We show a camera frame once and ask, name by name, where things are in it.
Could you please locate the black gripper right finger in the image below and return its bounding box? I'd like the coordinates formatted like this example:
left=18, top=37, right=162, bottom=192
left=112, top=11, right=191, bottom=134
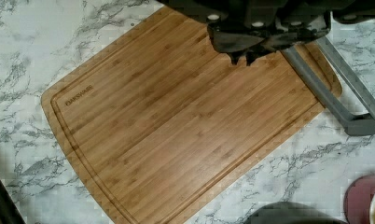
left=245, top=23, right=330, bottom=66

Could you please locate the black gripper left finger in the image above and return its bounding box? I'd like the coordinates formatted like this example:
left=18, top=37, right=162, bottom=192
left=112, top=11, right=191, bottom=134
left=207, top=22, right=264, bottom=65

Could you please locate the grey oven door handle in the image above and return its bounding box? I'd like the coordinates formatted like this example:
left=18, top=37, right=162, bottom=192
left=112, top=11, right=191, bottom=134
left=282, top=37, right=375, bottom=136

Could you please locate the bamboo cutting board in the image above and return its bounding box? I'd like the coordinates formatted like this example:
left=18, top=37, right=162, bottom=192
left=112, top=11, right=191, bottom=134
left=40, top=6, right=343, bottom=224

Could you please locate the dark red mortar bowl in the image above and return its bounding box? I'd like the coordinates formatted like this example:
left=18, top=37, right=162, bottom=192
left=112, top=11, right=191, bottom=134
left=343, top=175, right=375, bottom=224

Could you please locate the black canister with wooden lid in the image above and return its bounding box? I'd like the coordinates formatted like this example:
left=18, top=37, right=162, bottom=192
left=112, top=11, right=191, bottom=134
left=243, top=202, right=347, bottom=224

